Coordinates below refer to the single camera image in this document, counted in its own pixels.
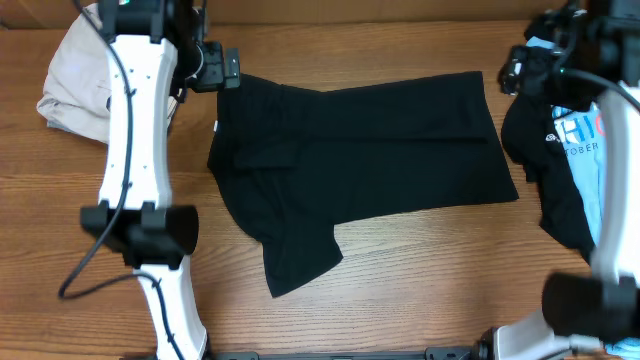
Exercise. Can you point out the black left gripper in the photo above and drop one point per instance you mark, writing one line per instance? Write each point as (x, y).
(216, 78)

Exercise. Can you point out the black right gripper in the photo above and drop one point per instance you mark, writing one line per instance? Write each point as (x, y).
(536, 62)

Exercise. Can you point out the black t-shirt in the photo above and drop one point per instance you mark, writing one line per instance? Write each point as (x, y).
(292, 163)

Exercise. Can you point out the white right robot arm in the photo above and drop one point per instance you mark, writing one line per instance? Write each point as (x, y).
(580, 314)

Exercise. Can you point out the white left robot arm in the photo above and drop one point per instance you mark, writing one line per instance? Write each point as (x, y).
(156, 51)

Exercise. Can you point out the black garment in pile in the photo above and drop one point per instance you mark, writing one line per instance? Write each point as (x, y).
(562, 153)

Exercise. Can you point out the light blue printed t-shirt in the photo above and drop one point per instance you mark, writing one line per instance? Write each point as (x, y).
(616, 255)

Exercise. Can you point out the beige folded trousers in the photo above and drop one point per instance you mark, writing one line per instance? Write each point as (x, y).
(77, 89)

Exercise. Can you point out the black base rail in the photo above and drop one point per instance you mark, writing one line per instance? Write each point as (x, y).
(431, 353)

